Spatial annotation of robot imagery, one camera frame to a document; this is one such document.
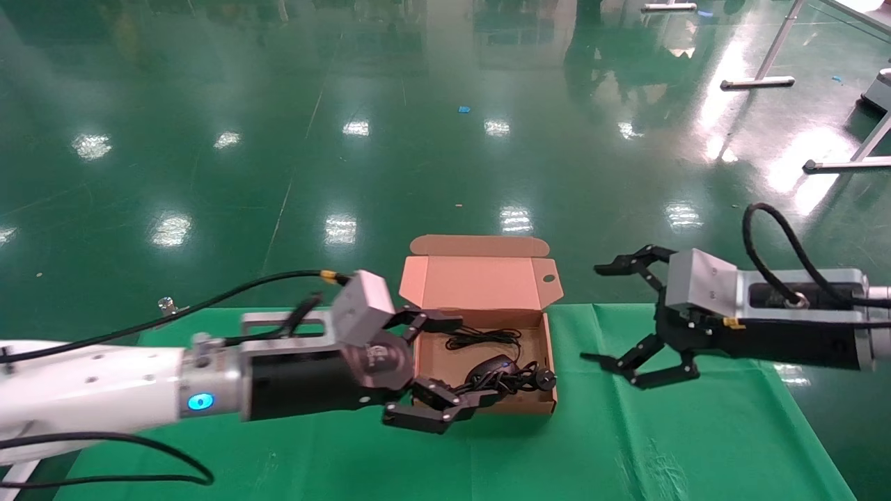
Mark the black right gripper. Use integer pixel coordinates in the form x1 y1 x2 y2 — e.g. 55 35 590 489
581 245 860 389

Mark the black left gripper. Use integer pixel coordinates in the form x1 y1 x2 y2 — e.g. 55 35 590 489
247 308 502 436

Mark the black wired computer mouse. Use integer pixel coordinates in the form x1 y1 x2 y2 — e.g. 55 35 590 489
444 327 523 383

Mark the black power cable with plug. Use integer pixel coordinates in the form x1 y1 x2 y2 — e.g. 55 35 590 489
459 360 558 399

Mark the white robot base bar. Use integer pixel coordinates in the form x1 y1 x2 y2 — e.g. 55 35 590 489
0 459 39 501

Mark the open brown cardboard box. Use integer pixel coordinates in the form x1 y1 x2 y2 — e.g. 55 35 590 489
399 234 565 416

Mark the green table cloth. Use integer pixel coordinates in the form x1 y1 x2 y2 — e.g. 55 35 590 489
56 303 858 501

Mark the grey machine base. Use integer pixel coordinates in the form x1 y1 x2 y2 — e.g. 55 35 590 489
860 68 891 116

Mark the white table top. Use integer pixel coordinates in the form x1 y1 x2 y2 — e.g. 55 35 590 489
821 0 891 35

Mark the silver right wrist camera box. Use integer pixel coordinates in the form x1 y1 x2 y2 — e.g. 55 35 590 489
667 249 871 328

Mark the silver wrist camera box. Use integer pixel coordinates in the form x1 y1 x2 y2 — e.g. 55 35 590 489
667 249 871 328
240 270 396 349

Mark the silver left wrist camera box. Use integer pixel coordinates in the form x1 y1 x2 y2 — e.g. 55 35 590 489
240 270 396 349

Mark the black left camera cable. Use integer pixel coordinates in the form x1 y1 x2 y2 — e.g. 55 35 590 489
0 270 349 364

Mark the grey metal table leg frame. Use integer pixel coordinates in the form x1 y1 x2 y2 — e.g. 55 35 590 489
803 111 891 175
720 0 808 91

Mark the black left arm loop cable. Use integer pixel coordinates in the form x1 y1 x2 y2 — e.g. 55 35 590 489
0 431 213 486

